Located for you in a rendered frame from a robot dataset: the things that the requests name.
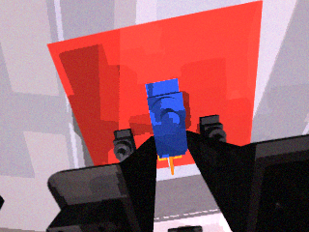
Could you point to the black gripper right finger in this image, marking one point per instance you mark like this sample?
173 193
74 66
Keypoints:
234 173

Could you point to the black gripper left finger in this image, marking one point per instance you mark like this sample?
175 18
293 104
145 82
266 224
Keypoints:
132 181

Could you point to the blue micro servo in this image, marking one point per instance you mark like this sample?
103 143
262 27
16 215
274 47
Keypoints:
167 114

